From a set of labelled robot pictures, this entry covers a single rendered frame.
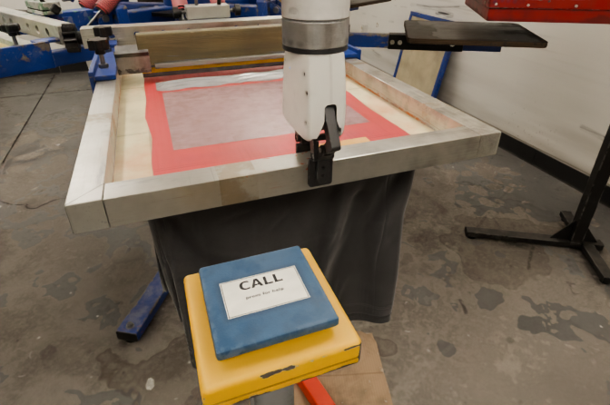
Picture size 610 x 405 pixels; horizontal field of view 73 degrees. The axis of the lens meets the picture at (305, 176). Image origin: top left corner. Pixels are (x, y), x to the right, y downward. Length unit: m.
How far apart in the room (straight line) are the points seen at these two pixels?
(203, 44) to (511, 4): 0.97
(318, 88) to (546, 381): 1.40
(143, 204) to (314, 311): 0.24
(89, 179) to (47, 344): 1.31
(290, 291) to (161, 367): 1.25
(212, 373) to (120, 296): 1.55
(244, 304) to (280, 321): 0.04
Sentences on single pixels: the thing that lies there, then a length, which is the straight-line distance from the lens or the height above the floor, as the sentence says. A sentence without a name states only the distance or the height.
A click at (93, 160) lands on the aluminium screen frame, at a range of 0.60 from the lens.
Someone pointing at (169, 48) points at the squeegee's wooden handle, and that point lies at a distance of 1.03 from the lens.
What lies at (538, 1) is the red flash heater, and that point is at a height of 1.08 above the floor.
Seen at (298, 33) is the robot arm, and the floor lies 1.15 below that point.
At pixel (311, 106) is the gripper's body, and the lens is 0.46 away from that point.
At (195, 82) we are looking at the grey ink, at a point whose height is 0.96.
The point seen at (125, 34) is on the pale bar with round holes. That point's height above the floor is 1.02.
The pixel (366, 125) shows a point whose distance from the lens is 0.74.
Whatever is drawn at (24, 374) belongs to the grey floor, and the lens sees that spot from 1.77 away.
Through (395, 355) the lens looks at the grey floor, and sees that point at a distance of 1.58.
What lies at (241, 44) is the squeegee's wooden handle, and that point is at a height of 1.02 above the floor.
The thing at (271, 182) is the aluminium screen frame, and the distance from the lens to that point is 0.52.
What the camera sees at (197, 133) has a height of 0.95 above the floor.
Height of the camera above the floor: 1.23
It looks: 29 degrees down
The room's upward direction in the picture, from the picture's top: straight up
